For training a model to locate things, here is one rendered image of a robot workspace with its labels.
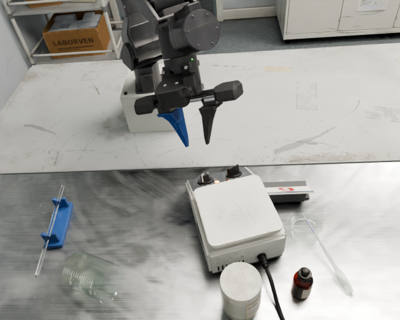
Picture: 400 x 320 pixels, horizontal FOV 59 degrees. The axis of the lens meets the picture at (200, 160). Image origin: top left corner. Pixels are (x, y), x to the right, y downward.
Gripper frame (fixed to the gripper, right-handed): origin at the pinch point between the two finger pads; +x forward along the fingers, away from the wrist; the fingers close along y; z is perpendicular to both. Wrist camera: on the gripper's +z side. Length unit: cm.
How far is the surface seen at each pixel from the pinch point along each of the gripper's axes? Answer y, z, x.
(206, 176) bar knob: 0.2, -0.6, 9.8
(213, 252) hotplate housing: 3.9, 13.5, 17.1
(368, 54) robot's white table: 36, -57, -3
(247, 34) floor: -30, -264, -23
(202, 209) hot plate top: 1.8, 8.8, 12.1
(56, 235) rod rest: -25.4, 12.5, 13.9
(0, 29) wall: -165, -137, -53
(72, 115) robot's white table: -40.2, -20.5, -3.5
